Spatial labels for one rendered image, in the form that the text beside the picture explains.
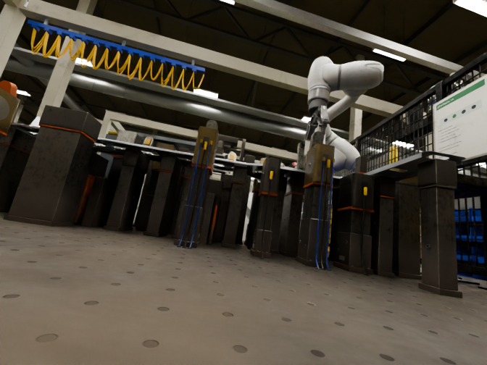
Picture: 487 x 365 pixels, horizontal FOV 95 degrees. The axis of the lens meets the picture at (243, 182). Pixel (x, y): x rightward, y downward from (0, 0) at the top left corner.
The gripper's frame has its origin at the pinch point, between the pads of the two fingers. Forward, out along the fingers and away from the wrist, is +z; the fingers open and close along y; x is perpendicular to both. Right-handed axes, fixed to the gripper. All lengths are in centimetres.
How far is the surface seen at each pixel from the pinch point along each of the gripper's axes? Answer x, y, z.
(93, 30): 267, 215, -214
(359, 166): -28.6, 14.6, -0.9
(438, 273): -13, -40, 40
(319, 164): 7.4, -25.0, 15.5
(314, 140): 6.7, -18.0, 5.1
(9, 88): 104, -15, 5
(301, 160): 0.1, 14.9, 0.9
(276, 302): 25, -60, 44
